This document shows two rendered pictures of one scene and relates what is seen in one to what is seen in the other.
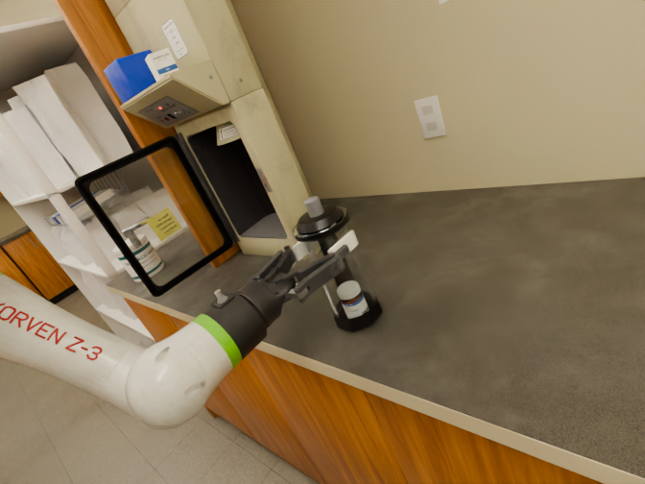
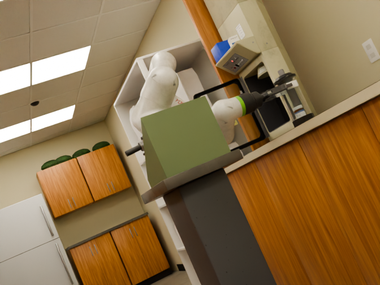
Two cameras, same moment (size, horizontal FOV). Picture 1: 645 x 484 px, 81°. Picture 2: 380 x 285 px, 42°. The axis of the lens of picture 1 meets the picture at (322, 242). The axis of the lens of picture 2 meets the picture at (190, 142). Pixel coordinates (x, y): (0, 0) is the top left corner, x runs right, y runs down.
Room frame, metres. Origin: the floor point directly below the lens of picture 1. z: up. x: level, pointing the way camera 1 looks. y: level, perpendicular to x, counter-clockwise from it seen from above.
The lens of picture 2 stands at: (-1.64, -0.22, 0.83)
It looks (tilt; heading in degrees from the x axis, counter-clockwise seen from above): 6 degrees up; 18
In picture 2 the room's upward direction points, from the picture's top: 24 degrees counter-clockwise
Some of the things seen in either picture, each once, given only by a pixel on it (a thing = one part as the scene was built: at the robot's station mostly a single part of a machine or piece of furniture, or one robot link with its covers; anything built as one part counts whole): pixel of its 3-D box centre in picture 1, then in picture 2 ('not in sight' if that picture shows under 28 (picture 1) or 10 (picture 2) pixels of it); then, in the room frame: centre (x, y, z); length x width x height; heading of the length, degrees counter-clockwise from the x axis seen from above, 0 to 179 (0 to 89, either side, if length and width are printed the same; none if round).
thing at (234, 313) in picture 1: (233, 323); (245, 103); (0.50, 0.17, 1.13); 0.09 x 0.06 x 0.12; 39
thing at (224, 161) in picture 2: not in sight; (189, 177); (0.13, 0.42, 0.92); 0.32 x 0.32 x 0.04; 42
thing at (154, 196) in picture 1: (163, 217); (229, 117); (1.14, 0.41, 1.19); 0.30 x 0.01 x 0.40; 123
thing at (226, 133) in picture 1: (240, 124); (270, 67); (1.17, 0.08, 1.34); 0.18 x 0.18 x 0.05
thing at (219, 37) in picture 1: (246, 128); (273, 70); (1.20, 0.07, 1.33); 0.32 x 0.25 x 0.77; 40
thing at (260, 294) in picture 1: (269, 294); (259, 98); (0.54, 0.11, 1.13); 0.09 x 0.08 x 0.07; 129
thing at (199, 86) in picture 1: (171, 104); (237, 58); (1.08, 0.21, 1.46); 0.32 x 0.11 x 0.10; 40
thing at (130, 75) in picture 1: (136, 77); (223, 51); (1.16, 0.28, 1.56); 0.10 x 0.10 x 0.09; 40
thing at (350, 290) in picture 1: (339, 268); (294, 99); (0.64, -0.01, 1.06); 0.11 x 0.11 x 0.21
